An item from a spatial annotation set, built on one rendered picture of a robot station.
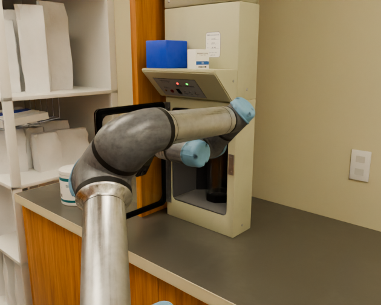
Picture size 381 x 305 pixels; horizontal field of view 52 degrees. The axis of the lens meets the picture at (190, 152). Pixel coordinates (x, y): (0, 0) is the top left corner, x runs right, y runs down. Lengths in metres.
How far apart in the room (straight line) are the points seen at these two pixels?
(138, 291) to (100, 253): 0.69
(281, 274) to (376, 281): 0.26
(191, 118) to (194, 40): 0.52
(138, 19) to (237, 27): 0.37
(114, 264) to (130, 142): 0.23
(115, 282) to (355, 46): 1.17
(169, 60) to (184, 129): 0.48
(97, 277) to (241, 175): 0.76
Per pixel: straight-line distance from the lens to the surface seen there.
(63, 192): 1.71
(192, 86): 1.27
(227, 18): 1.27
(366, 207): 1.60
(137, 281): 1.37
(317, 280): 1.20
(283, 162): 1.69
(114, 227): 0.75
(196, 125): 0.89
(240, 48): 1.25
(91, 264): 0.71
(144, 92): 1.45
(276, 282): 1.16
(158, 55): 1.31
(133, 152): 0.76
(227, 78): 1.20
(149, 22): 1.47
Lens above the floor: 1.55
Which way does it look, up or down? 14 degrees down
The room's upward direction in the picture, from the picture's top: straight up
